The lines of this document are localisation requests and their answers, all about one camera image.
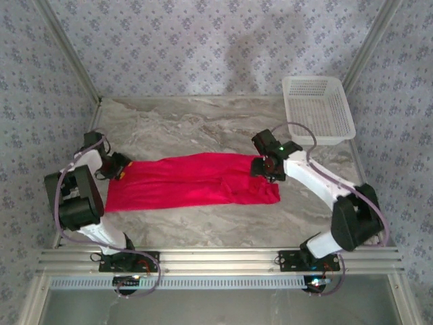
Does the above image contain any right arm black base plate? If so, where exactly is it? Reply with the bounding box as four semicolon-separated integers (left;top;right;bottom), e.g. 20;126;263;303
277;250;341;273

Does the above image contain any aluminium extrusion mounting rail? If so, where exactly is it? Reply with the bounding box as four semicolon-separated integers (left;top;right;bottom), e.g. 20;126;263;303
36;246;405;275

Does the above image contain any aluminium frame leg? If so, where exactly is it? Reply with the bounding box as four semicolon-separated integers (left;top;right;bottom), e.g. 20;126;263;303
18;274;51;325
388;273;424;325

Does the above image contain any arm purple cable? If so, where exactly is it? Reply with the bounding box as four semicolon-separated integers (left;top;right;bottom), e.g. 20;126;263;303
53;133;164;299
269;121;390;297

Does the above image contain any white perforated plastic basket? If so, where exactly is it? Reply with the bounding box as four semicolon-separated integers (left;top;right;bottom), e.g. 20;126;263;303
281;75;357;146

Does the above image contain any aluminium frame post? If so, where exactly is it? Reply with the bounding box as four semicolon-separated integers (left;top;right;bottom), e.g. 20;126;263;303
338;0;404;100
33;0;104;104

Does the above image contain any red t-shirt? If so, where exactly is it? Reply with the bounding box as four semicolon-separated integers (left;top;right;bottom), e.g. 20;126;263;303
104;152;281;213

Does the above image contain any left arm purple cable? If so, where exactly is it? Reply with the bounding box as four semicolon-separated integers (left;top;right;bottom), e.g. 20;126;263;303
53;133;164;299

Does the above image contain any grey slotted cable duct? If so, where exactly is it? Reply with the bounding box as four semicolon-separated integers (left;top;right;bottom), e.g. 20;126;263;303
50;274;331;291

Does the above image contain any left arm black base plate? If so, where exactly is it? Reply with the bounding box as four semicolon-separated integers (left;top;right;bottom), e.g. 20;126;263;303
98;251;160;274

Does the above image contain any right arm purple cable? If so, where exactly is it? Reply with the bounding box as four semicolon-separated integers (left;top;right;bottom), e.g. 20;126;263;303
269;121;390;297

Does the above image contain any table side aluminium rail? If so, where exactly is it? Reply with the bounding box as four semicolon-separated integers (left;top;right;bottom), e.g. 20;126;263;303
346;138;387;248
52;100;104;250

